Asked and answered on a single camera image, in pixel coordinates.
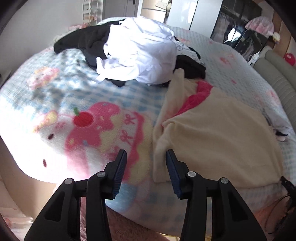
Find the cream and pink shirt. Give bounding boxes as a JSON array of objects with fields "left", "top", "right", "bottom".
[{"left": 152, "top": 69, "right": 283, "bottom": 188}]

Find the folded lilac garment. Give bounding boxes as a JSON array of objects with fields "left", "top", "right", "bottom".
[{"left": 262, "top": 108, "right": 293, "bottom": 142}]

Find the blue checkered cartoon blanket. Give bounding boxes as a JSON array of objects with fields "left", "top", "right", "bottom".
[{"left": 1, "top": 26, "right": 295, "bottom": 235}]

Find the grey padded headboard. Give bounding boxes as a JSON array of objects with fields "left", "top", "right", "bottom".
[{"left": 253, "top": 50, "right": 295, "bottom": 128}]

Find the red plush toy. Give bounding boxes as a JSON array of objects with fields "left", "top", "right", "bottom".
[{"left": 283, "top": 53, "right": 296, "bottom": 66}]

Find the black garment in pile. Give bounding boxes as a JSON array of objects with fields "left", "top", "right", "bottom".
[{"left": 54, "top": 19, "right": 206, "bottom": 87}]

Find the white garment in pile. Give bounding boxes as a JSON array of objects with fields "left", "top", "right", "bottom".
[{"left": 96, "top": 16, "right": 177, "bottom": 85}]

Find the grey wardrobe cabinet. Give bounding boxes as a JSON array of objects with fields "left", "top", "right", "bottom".
[{"left": 102, "top": 0, "right": 139, "bottom": 20}]

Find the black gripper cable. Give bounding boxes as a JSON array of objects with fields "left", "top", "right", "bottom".
[{"left": 263, "top": 194, "right": 295, "bottom": 235}]

